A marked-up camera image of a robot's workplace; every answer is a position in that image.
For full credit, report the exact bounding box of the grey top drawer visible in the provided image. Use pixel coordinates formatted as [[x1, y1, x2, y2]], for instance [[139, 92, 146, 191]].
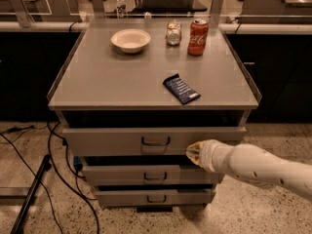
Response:
[[63, 127, 247, 157]]

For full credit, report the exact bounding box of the grey drawer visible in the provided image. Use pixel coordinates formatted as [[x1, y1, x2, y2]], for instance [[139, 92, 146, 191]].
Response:
[[96, 189, 215, 208], [63, 127, 247, 157], [83, 165, 223, 186]]

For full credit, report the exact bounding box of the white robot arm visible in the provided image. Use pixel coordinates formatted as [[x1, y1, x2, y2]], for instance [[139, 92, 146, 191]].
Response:
[[186, 139, 312, 201]]

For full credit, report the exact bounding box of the grey middle drawer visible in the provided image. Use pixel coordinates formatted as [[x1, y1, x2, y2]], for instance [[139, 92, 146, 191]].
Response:
[[83, 165, 223, 186]]

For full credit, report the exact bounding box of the grey drawer cabinet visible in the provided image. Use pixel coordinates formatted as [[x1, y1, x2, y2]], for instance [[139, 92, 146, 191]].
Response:
[[46, 18, 263, 214]]

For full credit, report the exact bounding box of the grey bottom drawer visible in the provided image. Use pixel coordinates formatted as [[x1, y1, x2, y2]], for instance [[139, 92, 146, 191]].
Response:
[[96, 189, 215, 208]]

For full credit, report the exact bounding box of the blue snack bar wrapper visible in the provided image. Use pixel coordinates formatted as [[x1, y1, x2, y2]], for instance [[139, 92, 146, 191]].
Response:
[[163, 74, 201, 105]]

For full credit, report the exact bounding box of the glass jar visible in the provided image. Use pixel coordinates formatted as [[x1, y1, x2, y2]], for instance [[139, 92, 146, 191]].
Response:
[[166, 19, 181, 46]]

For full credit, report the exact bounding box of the red coca-cola can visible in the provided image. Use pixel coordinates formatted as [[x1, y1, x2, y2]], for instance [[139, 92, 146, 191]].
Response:
[[187, 19, 209, 56]]

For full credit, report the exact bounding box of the white bowl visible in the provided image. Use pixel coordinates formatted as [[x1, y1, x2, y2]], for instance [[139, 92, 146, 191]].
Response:
[[111, 29, 151, 54]]

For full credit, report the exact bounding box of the black pole on floor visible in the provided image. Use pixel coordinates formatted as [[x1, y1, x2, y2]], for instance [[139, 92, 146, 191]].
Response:
[[10, 155, 52, 234]]

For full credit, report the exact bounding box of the plastic water bottle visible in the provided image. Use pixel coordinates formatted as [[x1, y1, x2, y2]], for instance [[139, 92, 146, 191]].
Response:
[[116, 0, 127, 19]]

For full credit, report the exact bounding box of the black floor cable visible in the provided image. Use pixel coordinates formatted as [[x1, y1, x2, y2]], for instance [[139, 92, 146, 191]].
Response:
[[0, 120, 100, 234]]

